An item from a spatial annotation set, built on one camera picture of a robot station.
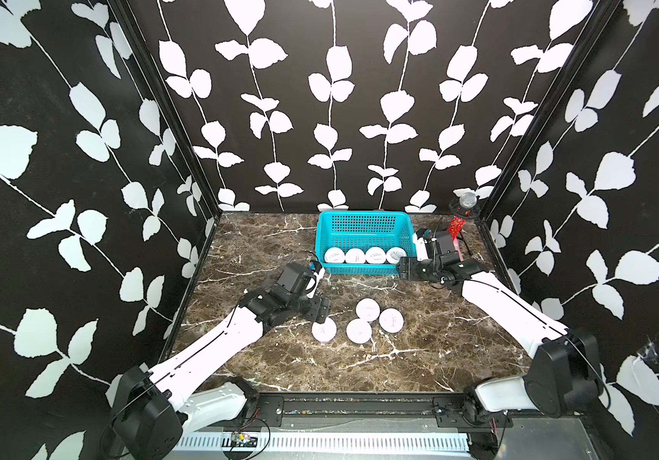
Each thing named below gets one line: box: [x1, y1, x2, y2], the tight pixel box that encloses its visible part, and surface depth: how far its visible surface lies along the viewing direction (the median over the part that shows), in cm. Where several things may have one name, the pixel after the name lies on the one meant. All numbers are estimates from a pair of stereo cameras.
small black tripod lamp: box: [449, 191, 481, 256], surface depth 92 cm
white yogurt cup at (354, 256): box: [344, 247, 366, 264], surface depth 100 cm
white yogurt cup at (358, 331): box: [345, 318, 373, 345], surface depth 85 cm
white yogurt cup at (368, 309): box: [355, 297, 381, 322], surface depth 88 cm
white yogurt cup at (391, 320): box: [378, 307, 406, 334], surface depth 86 cm
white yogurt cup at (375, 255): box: [364, 246, 387, 264], surface depth 100 cm
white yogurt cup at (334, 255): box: [323, 247, 346, 264], surface depth 100 cm
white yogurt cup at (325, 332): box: [311, 316, 338, 343], surface depth 84 cm
